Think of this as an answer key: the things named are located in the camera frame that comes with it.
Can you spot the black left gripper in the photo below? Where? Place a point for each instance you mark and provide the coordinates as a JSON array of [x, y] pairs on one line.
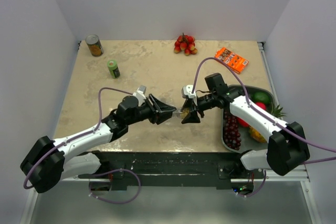
[[164, 110]]

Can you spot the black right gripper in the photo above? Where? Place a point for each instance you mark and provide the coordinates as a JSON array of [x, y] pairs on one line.
[[193, 116]]

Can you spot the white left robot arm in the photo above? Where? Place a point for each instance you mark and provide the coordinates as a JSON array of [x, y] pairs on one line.
[[46, 160]]

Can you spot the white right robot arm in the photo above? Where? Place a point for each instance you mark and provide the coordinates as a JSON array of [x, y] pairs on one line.
[[286, 147]]

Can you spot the dark red grape bunch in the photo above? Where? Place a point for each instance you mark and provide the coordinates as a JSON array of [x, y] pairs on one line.
[[231, 135]]

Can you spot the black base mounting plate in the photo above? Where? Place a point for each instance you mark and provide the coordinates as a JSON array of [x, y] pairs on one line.
[[219, 170]]

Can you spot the orange cardboard box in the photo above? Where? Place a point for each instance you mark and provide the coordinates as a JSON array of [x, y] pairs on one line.
[[233, 60]]

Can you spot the grey fruit tray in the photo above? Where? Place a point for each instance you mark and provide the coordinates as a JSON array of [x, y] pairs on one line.
[[250, 138]]

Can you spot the bunch of red lychee fruits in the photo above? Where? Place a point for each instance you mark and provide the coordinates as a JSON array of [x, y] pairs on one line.
[[185, 44]]

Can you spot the green cylindrical container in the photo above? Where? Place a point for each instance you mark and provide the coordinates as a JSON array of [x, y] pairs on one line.
[[113, 69]]

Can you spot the green avocado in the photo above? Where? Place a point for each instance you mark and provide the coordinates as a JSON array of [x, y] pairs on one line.
[[261, 97]]

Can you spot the pineapple toy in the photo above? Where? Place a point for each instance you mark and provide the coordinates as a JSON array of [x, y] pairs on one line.
[[276, 111]]

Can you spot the tin can with dark label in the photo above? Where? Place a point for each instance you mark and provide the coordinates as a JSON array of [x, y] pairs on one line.
[[94, 45]]

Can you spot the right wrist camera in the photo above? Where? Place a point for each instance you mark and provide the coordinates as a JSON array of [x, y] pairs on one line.
[[188, 92]]

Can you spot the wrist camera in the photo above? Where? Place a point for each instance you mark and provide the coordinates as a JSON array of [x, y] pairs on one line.
[[188, 92], [140, 94]]

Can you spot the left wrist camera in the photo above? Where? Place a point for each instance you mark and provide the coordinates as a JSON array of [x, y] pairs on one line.
[[140, 94]]

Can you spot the aluminium frame rail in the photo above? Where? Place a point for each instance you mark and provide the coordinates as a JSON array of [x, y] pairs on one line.
[[299, 174]]

